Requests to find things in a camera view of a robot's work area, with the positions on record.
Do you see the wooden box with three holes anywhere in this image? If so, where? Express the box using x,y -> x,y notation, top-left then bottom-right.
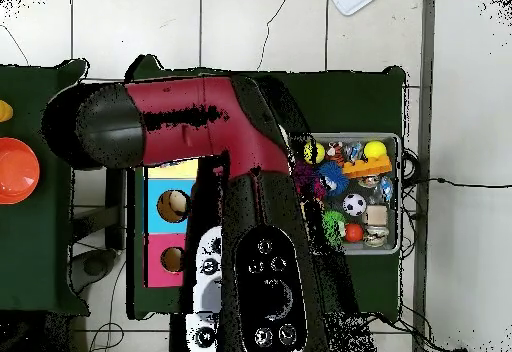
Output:
142,158 -> 201,289

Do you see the silver mesh bin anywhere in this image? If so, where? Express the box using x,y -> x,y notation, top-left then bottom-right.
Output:
289,132 -> 402,256

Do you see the purple spiky ball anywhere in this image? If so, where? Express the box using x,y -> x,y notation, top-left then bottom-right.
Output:
293,161 -> 321,199

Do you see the plain yellow ball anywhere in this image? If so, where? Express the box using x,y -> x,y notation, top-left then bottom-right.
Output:
302,141 -> 326,165

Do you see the blue spiky ball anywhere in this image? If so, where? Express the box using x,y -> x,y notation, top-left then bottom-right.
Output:
318,161 -> 350,197

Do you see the orange striped tiger toy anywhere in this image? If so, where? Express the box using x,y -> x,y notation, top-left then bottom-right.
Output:
325,141 -> 347,167

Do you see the green spiky ball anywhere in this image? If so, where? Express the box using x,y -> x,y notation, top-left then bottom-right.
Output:
322,210 -> 347,247

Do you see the black and white soccer ball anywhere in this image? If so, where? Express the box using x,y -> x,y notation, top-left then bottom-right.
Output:
342,193 -> 367,217

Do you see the orange toy brick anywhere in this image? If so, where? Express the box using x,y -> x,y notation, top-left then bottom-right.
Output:
341,155 -> 393,179

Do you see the plain orange ball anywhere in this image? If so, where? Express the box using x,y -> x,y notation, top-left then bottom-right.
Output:
344,223 -> 365,244

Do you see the yellow smiley ball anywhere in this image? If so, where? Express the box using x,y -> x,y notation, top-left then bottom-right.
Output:
363,140 -> 388,160

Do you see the wooden cube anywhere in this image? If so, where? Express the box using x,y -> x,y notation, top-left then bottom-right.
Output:
364,205 -> 389,226

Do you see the dark green table cloth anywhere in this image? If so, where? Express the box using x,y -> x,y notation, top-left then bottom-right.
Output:
125,54 -> 407,321

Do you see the white tray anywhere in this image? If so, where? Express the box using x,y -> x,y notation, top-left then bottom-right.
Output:
327,0 -> 383,17

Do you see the orange plastic bowl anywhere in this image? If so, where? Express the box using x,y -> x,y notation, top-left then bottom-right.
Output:
0,136 -> 41,205

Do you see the neighbouring green cloth table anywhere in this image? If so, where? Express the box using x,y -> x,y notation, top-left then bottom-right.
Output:
0,58 -> 91,315

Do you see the black cable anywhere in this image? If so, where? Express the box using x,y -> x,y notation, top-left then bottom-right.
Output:
399,175 -> 512,190

